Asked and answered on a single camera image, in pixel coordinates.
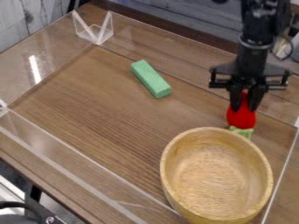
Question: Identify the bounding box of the black cable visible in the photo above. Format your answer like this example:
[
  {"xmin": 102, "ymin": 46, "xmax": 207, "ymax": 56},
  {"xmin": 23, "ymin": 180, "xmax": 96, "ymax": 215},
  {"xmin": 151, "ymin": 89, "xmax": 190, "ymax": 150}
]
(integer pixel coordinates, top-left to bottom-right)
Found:
[{"xmin": 0, "ymin": 200, "xmax": 40, "ymax": 224}]

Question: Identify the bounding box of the clear acrylic corner bracket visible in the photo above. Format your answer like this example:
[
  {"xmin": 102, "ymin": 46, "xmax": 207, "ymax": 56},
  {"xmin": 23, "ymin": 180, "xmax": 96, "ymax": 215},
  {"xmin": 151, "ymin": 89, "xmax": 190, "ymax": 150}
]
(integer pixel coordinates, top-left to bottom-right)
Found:
[{"xmin": 71, "ymin": 11, "xmax": 114, "ymax": 46}]

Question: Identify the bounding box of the wooden bowl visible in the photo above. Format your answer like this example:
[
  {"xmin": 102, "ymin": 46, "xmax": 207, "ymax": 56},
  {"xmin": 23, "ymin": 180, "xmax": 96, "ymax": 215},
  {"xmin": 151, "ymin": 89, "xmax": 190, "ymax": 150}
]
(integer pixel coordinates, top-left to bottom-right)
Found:
[{"xmin": 160, "ymin": 127, "xmax": 274, "ymax": 224}]

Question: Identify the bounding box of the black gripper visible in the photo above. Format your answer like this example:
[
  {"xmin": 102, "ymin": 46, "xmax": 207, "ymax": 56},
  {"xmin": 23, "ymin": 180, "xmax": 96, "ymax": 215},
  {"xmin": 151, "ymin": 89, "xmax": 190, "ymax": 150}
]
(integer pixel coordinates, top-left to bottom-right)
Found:
[{"xmin": 210, "ymin": 60, "xmax": 293, "ymax": 112}]

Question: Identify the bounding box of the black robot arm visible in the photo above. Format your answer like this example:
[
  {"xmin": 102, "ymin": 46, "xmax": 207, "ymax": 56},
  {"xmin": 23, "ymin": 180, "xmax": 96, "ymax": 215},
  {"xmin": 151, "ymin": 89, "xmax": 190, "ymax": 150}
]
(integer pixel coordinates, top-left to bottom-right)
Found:
[{"xmin": 210, "ymin": 0, "xmax": 293, "ymax": 112}]

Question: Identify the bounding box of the green rectangular block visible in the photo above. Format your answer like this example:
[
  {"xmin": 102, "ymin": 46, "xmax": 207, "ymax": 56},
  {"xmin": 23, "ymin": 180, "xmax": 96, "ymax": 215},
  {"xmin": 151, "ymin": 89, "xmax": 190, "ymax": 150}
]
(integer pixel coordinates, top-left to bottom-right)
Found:
[{"xmin": 131, "ymin": 59, "xmax": 172, "ymax": 99}]

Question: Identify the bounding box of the red plush strawberry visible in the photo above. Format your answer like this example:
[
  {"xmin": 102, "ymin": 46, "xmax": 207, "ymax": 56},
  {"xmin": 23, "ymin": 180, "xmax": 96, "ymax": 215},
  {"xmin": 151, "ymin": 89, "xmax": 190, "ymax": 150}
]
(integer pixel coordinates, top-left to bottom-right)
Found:
[{"xmin": 226, "ymin": 92, "xmax": 257, "ymax": 139}]

